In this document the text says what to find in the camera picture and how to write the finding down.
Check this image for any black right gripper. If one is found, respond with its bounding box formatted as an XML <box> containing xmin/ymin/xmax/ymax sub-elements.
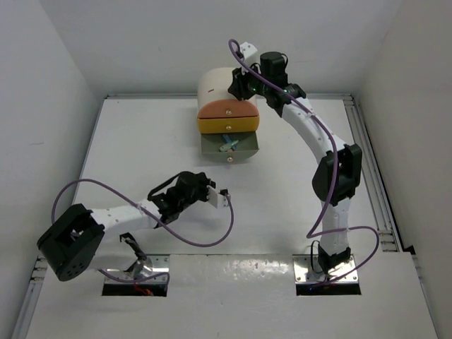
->
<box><xmin>229</xmin><ymin>61</ymin><xmax>270</xmax><ymax>100</ymax></box>

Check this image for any orange top drawer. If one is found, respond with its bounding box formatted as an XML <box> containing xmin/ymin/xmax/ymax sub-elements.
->
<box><xmin>197</xmin><ymin>99</ymin><xmax>259</xmax><ymax>119</ymax></box>

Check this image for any cream drawer cabinet shell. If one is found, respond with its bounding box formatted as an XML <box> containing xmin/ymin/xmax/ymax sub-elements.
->
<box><xmin>197</xmin><ymin>67</ymin><xmax>257</xmax><ymax>109</ymax></box>

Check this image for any yellow drawer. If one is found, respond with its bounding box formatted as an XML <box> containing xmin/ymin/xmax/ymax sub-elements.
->
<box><xmin>197</xmin><ymin>116</ymin><xmax>260</xmax><ymax>134</ymax></box>

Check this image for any green correction tape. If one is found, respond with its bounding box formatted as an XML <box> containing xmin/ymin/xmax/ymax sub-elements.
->
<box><xmin>219</xmin><ymin>140</ymin><xmax>239</xmax><ymax>152</ymax></box>

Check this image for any blue correction tape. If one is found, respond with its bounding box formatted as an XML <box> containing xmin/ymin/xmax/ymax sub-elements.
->
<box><xmin>222</xmin><ymin>134</ymin><xmax>232</xmax><ymax>143</ymax></box>

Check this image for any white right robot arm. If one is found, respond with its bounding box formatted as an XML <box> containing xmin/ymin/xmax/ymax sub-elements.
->
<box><xmin>228</xmin><ymin>52</ymin><xmax>362</xmax><ymax>273</ymax></box>

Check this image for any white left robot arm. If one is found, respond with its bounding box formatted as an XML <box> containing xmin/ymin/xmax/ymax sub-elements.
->
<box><xmin>37</xmin><ymin>171</ymin><xmax>227</xmax><ymax>282</ymax></box>

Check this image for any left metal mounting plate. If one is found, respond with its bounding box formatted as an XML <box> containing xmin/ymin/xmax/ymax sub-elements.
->
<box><xmin>102</xmin><ymin>255</ymin><xmax>170</xmax><ymax>285</ymax></box>

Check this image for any metal mounting plate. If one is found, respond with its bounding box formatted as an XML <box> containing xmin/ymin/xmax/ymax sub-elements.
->
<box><xmin>102</xmin><ymin>255</ymin><xmax>170</xmax><ymax>285</ymax></box>
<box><xmin>292</xmin><ymin>254</ymin><xmax>359</xmax><ymax>285</ymax></box>

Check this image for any white front shelf board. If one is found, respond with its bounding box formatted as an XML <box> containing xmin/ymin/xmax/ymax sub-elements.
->
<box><xmin>28</xmin><ymin>253</ymin><xmax>436</xmax><ymax>338</ymax></box>

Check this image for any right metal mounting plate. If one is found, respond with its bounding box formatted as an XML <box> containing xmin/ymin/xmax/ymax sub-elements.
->
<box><xmin>292</xmin><ymin>254</ymin><xmax>359</xmax><ymax>285</ymax></box>

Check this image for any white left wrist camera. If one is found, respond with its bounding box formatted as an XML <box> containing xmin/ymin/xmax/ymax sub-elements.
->
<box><xmin>207</xmin><ymin>186</ymin><xmax>229</xmax><ymax>209</ymax></box>

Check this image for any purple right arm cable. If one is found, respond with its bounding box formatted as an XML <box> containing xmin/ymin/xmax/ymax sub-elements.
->
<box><xmin>227</xmin><ymin>38</ymin><xmax>381</xmax><ymax>285</ymax></box>

